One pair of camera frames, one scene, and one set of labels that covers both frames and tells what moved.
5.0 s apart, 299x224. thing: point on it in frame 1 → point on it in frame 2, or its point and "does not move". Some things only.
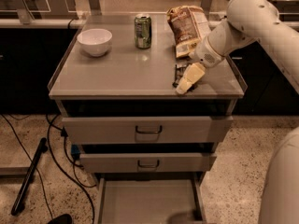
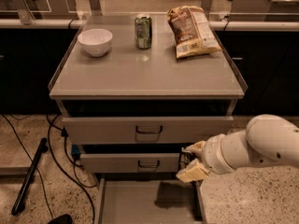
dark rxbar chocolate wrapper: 178,73 → 185,158
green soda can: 143,31 does not move
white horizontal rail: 116,23 does not move
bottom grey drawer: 150,200 does not move
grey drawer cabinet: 114,87 does not move
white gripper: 206,55 → 211,155
